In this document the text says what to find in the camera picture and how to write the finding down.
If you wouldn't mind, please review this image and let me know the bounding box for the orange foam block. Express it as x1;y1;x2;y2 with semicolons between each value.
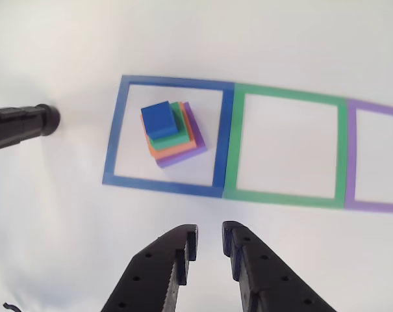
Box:
140;101;198;161

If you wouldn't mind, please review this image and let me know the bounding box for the purple foam block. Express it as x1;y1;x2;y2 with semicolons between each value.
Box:
155;101;208;169

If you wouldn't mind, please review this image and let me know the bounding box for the green foam block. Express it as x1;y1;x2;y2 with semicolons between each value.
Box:
149;101;190;151

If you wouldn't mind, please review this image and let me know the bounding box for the small blue cube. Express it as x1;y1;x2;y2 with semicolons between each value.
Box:
140;100;179;140

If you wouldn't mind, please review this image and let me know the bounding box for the green square frame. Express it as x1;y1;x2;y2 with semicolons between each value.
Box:
222;82;349;210

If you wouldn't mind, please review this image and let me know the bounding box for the blue square frame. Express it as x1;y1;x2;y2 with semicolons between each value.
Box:
101;74;235;199

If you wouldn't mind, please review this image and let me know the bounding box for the purple square frame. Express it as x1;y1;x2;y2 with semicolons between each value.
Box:
344;98;393;215

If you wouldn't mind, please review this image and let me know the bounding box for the black camera tripod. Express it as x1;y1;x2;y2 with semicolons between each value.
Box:
0;103;62;152

